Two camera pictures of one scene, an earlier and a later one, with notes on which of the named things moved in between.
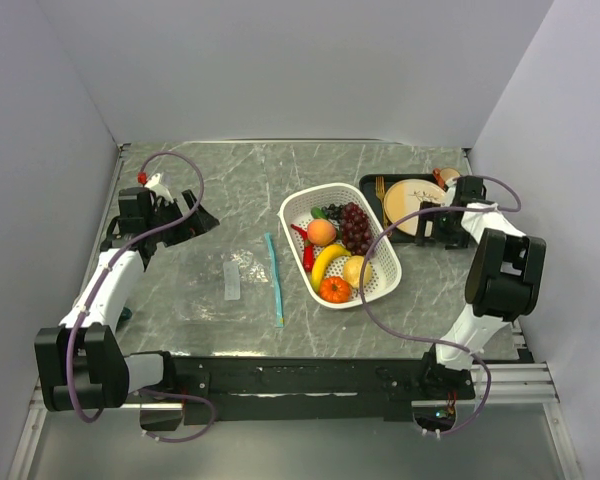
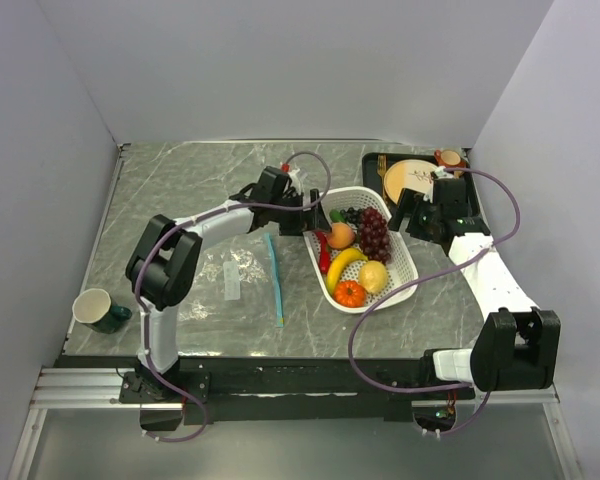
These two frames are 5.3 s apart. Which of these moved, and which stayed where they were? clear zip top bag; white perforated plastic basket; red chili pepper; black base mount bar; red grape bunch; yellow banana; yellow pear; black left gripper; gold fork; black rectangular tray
Moved: black left gripper; yellow banana; black rectangular tray; red chili pepper; red grape bunch; yellow pear; gold fork; white perforated plastic basket
Stayed: clear zip top bag; black base mount bar
